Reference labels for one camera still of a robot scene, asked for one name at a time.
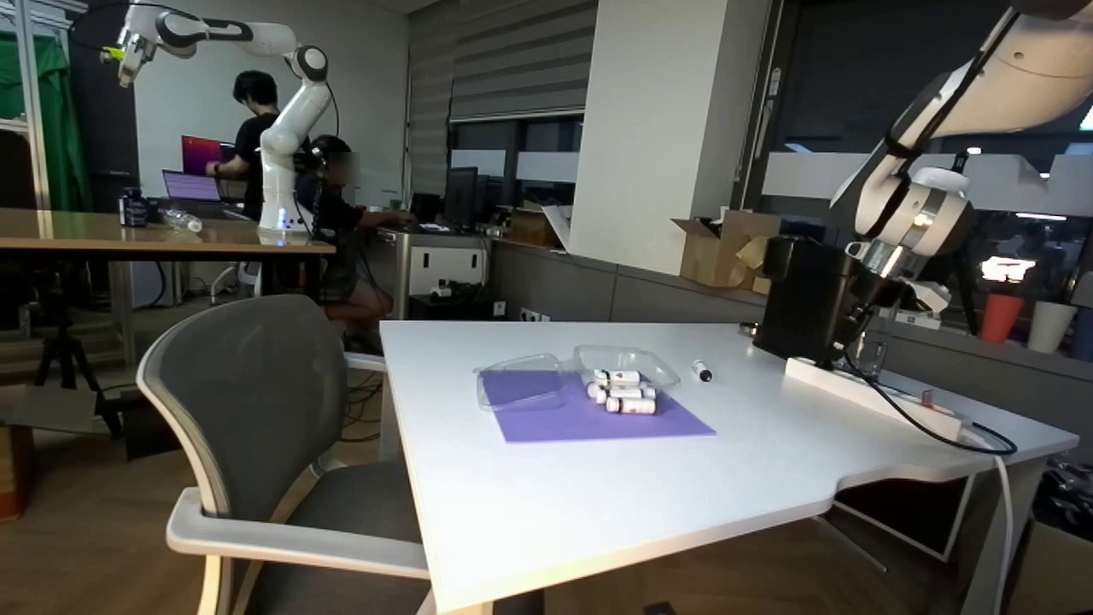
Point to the white vial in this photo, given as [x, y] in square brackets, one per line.
[703, 372]

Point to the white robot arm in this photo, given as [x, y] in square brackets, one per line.
[1031, 69]

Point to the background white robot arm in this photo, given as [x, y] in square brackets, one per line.
[274, 135]

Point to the clear plastic container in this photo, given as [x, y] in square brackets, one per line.
[601, 365]

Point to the purple mat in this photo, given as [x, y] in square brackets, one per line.
[540, 403]

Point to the person in black shirt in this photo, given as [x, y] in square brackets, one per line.
[346, 292]

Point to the cardboard box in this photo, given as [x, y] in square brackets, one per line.
[726, 255]

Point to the grey office chair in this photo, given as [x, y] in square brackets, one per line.
[258, 399]

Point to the white power strip on table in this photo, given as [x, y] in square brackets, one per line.
[890, 400]

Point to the standing person background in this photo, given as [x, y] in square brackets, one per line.
[258, 94]

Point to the wooden background desk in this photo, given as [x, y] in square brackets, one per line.
[38, 235]

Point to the green cloth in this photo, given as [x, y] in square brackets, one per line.
[62, 135]

